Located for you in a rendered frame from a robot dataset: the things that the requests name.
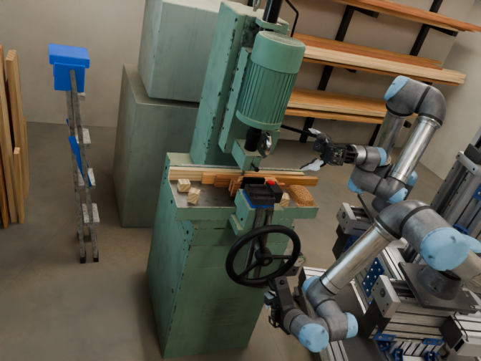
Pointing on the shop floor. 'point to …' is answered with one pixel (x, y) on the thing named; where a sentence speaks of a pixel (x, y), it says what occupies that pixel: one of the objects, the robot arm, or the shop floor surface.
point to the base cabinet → (200, 289)
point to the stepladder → (62, 60)
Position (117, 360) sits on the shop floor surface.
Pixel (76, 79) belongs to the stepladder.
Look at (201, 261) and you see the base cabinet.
